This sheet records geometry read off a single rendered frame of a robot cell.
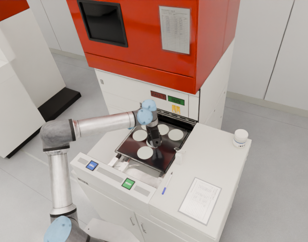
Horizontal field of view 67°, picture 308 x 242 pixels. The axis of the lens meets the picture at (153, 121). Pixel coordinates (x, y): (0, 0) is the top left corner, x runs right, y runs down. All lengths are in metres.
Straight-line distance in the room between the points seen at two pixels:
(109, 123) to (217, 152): 0.66
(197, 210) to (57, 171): 0.67
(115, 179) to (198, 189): 0.45
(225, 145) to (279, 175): 1.24
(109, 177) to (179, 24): 0.87
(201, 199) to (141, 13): 0.95
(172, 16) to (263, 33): 1.72
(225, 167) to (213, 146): 0.15
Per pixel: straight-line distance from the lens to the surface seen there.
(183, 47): 1.19
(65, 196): 1.16
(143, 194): 1.25
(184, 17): 1.12
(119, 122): 1.03
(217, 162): 1.34
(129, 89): 1.67
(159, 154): 1.45
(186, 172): 1.29
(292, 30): 2.71
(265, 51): 2.83
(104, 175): 1.36
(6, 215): 2.78
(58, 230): 1.04
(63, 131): 0.99
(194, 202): 1.21
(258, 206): 2.36
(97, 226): 1.39
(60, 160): 1.13
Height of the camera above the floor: 2.06
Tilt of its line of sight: 45 degrees down
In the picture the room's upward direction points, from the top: 8 degrees counter-clockwise
